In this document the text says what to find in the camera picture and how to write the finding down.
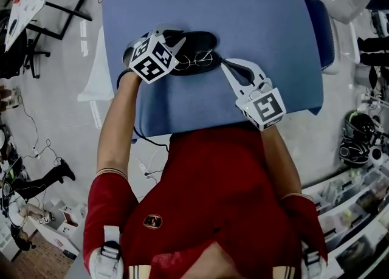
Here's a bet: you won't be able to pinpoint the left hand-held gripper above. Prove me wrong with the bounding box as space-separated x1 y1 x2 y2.
122 23 187 85

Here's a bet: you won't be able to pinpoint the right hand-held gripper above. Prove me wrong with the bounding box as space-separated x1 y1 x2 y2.
219 58 287 132

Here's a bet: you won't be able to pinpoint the black glasses case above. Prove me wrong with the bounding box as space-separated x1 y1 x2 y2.
165 30 224 77

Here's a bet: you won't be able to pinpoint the person's left forearm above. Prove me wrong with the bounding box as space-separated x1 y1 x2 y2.
96 71 143 178

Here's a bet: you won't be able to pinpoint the person's right forearm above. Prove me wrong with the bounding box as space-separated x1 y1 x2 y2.
260 125 303 201

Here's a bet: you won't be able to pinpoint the blue table cloth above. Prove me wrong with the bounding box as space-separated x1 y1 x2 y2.
102 0 332 143

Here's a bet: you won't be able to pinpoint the blue chair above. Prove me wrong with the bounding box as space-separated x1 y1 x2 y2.
303 0 334 71

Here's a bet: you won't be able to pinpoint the person's red shirt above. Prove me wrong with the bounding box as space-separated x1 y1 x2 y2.
82 127 329 279

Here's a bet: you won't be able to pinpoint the black helmet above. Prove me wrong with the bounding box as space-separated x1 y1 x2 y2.
339 137 371 169
345 110 377 142

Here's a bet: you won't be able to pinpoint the white power strip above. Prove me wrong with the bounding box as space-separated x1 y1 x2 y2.
138 163 153 180

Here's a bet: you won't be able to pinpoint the black office chair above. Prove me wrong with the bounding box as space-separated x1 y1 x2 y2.
21 37 51 80

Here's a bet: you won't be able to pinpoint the white metal shelving unit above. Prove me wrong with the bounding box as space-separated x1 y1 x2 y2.
303 153 389 279

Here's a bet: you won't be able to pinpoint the thin-framed eyeglasses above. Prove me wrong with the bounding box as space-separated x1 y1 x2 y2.
174 49 213 71

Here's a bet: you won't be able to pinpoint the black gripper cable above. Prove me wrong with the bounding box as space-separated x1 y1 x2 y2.
116 69 170 153

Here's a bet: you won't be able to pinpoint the white desk with black frame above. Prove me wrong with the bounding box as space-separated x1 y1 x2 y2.
4 0 92 53

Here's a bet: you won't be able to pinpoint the white shoulder strap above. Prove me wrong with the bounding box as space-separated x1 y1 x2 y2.
91 225 124 279
300 241 328 279

